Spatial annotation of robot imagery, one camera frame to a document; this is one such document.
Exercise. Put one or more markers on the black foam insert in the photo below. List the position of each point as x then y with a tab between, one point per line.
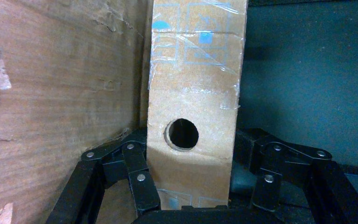
305	77

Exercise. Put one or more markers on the large open cardboard carton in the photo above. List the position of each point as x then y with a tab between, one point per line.
58	92

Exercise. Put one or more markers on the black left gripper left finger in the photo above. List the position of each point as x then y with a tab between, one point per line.
139	191

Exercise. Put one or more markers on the small taped cardboard box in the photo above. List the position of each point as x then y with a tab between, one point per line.
191	92

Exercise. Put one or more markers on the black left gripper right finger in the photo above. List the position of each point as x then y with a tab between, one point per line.
321	185

